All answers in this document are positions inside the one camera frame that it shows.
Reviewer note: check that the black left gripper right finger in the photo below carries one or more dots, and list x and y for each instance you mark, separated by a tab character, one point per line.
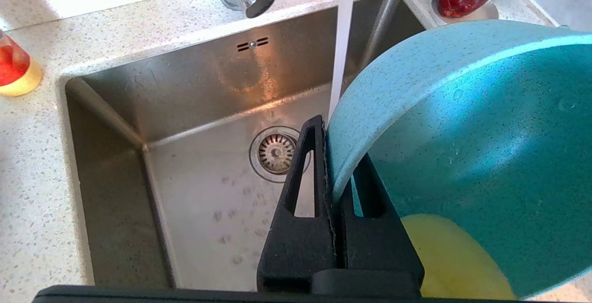
374	247

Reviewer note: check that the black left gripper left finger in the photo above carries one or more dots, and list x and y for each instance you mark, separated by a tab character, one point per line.
296	247

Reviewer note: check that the yellow fish-shaped sponge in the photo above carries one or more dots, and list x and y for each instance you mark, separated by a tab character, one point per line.
453	261

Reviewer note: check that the teal ceramic bowl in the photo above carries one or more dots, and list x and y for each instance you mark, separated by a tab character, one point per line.
485	155

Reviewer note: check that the yellow orange dish soap bottle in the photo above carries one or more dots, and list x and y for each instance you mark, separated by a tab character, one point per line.
14	67

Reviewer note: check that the metal sink drain strainer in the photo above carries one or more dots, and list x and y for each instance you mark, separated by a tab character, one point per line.
276	152

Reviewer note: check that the stainless steel sink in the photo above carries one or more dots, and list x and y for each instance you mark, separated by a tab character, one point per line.
185	108

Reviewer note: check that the running water stream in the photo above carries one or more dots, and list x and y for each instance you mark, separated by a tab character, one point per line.
343	39

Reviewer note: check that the small white dish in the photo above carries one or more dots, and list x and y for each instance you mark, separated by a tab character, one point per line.
485	14

